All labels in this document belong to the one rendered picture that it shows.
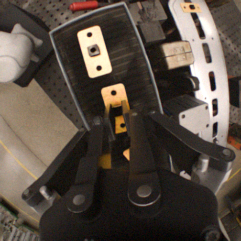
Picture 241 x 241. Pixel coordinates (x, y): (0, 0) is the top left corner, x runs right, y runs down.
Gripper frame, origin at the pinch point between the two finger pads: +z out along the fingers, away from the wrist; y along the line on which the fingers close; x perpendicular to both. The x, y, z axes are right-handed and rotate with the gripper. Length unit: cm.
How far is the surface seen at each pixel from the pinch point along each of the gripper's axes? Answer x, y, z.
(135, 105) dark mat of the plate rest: -0.1, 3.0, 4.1
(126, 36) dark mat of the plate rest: 11.6, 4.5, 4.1
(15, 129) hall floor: -18, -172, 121
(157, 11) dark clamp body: 19.6, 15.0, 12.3
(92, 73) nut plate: 7.0, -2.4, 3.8
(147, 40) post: 11.6, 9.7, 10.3
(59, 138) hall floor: -51, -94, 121
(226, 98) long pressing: -10.2, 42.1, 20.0
